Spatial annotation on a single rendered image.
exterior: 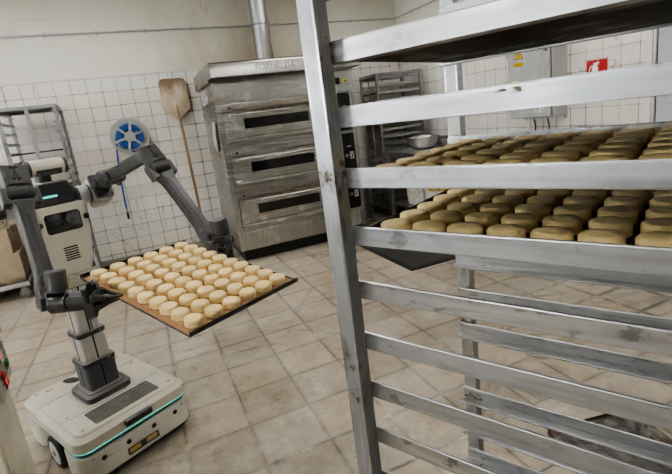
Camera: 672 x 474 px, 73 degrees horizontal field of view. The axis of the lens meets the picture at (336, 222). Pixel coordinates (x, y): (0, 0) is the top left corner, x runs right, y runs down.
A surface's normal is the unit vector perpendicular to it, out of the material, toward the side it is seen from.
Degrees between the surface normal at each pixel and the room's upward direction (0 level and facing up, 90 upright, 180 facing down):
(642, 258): 90
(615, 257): 90
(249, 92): 90
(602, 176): 90
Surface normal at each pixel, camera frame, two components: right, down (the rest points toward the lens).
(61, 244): 0.78, 0.05
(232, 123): 0.40, 0.18
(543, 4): -0.61, 0.25
